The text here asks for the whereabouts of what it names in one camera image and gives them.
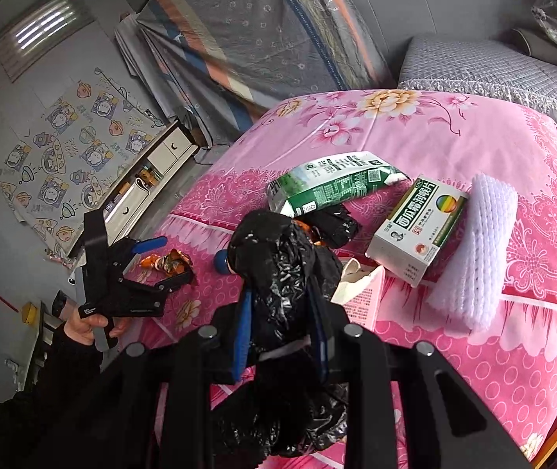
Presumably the black sleeved left forearm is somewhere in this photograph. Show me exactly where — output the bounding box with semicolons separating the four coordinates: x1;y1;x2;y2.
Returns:
0;323;152;468

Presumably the person's left hand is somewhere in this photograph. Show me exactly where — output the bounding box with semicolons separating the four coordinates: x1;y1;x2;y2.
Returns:
63;308;132;346

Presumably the cartoon wall poster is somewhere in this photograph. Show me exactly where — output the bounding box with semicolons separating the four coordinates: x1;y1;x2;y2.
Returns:
0;68;166;257

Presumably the white cabinet with drawers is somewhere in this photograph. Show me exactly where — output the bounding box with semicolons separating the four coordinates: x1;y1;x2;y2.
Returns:
69;118;201;258

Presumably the pink floral tablecloth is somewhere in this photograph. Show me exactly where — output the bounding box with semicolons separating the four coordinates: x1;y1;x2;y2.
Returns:
137;89;557;457

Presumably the white foam fruit net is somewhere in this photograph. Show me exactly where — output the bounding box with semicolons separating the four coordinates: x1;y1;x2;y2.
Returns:
427;174;518;331

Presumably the pink white paper box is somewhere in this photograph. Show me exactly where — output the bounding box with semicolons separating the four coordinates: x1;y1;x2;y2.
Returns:
331;258;387;331

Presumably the ceiling light panel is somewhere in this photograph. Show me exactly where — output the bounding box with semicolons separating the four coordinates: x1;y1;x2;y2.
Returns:
0;0;95;82

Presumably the orange snack wrapper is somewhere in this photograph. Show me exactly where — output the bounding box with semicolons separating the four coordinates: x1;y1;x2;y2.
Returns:
140;249;192;277

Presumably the striped hanging bed sheet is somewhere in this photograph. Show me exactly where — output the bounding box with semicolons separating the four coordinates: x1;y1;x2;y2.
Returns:
115;0;394;147

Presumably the green white medicine box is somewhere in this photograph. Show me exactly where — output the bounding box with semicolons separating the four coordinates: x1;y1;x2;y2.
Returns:
365;176;469;288

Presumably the black plastic trash bag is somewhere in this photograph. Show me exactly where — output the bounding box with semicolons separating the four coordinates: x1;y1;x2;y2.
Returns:
211;209;348;468

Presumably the green white milk carton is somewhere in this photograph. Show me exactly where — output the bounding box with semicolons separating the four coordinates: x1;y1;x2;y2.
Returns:
265;151;409;217

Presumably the small black plastic bag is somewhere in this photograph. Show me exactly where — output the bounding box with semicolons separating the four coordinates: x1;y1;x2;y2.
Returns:
297;204;362;249

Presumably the blue capped small bottle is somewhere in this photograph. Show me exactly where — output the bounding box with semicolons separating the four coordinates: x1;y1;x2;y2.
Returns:
214;249;233;275

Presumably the grey folded cushion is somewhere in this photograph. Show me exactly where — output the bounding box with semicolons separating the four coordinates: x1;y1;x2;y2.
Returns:
509;28;557;67

